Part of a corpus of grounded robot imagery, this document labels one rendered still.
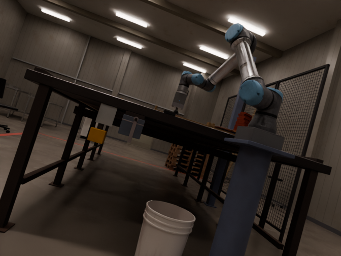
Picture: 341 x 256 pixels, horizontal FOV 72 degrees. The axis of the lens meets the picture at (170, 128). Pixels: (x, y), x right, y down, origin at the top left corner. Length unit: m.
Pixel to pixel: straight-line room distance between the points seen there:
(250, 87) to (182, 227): 0.81
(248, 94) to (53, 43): 13.19
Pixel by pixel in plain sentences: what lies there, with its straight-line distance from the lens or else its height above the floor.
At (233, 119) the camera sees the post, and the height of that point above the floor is 1.36.
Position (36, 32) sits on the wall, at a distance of 14.40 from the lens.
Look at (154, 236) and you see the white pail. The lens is 1.38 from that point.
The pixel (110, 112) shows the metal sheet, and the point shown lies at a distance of 1.48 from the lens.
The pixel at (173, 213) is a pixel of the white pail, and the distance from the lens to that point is 1.62.
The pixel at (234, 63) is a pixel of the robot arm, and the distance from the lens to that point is 1.65.
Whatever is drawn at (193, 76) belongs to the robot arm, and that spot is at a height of 1.22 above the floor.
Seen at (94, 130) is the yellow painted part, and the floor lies 0.68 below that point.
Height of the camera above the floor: 0.75
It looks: 3 degrees up
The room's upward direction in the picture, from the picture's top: 17 degrees clockwise
